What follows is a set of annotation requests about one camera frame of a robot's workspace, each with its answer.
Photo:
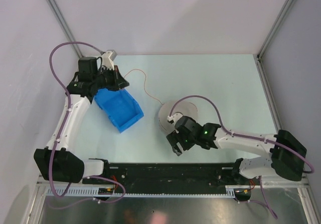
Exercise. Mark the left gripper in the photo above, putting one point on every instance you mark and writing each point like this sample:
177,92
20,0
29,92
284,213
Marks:
119,82

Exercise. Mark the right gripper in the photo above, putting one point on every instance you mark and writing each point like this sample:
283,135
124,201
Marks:
172,138

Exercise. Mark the white cable spool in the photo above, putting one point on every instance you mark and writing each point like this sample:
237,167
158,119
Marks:
184,107

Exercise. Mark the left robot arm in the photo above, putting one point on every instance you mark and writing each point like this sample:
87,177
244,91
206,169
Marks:
57,161

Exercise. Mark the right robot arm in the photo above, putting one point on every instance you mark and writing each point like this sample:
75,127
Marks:
281,154

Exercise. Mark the blue plastic bin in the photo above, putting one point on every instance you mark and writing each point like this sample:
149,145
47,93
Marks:
121,108

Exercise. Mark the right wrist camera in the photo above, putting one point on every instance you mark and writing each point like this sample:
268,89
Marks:
174,118

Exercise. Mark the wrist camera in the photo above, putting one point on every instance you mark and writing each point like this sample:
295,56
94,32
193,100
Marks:
108,58
174,118

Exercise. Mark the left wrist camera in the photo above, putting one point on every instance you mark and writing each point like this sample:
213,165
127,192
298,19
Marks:
108,58

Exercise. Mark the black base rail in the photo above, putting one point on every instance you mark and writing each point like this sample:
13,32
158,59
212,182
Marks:
171,177

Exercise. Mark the white slotted cable duct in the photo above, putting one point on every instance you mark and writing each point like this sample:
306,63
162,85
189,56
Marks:
96,191

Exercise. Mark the left aluminium frame post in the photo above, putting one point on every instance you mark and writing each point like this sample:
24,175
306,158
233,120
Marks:
61,20

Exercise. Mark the aluminium frame post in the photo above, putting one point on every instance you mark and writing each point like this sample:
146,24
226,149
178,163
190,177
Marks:
61,20
276,26

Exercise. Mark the right aluminium frame post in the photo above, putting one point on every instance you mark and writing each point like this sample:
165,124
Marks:
276,26

